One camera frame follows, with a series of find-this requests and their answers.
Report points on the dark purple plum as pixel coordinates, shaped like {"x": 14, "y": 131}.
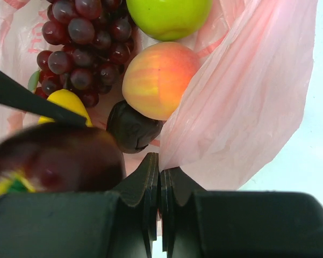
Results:
{"x": 132, "y": 131}

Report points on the green apple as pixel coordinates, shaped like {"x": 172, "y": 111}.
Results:
{"x": 168, "y": 20}

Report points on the yellow pear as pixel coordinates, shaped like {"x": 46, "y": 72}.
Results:
{"x": 70, "y": 101}

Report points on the red grape bunch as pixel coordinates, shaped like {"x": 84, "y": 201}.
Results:
{"x": 96, "y": 43}

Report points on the dark red apple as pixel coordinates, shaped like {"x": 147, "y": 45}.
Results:
{"x": 54, "y": 157}

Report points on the orange peach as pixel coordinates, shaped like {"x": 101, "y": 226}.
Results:
{"x": 157, "y": 78}

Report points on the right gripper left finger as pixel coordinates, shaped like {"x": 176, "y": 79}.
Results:
{"x": 116, "y": 223}

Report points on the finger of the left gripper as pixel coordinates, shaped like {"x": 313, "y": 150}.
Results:
{"x": 14, "y": 95}

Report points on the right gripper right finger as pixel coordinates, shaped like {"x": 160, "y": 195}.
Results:
{"x": 201, "y": 223}

